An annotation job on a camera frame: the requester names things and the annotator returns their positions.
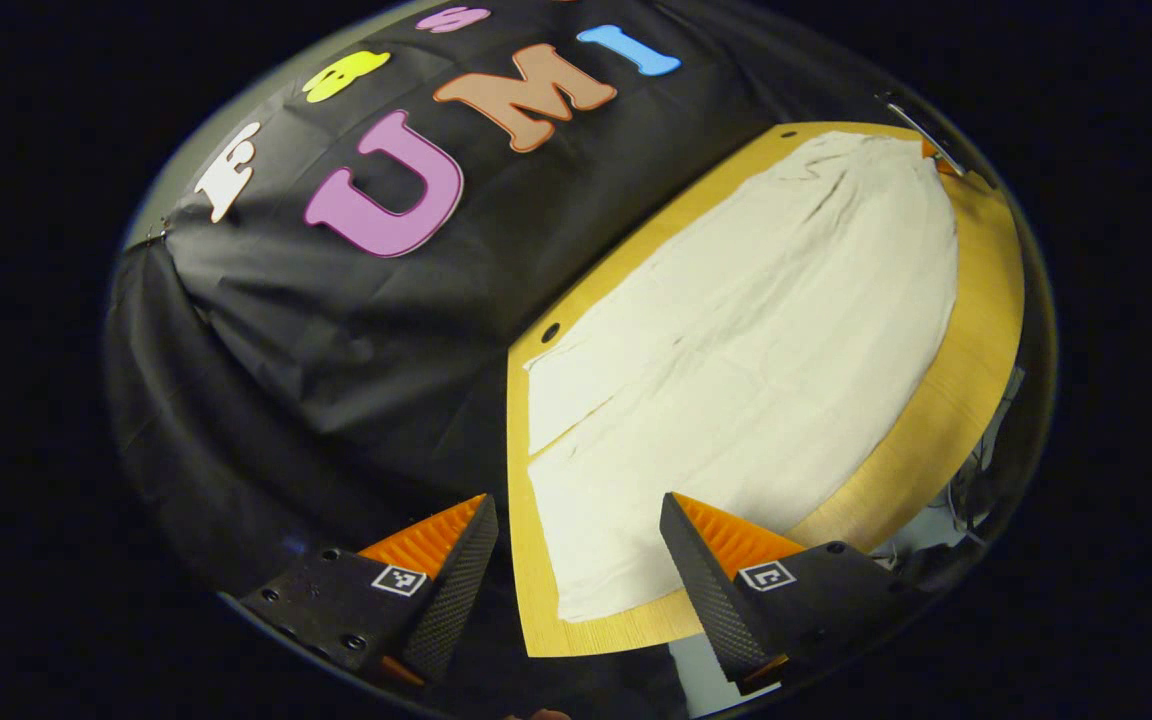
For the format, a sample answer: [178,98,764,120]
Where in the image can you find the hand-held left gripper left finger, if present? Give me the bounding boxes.
[236,494,499,687]

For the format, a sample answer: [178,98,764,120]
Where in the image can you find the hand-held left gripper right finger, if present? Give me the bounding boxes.
[660,492,937,698]

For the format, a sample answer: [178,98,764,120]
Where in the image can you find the white jeans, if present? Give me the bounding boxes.
[524,130,959,623]

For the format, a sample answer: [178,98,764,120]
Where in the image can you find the black backdrop cloth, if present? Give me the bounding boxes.
[104,0,947,719]

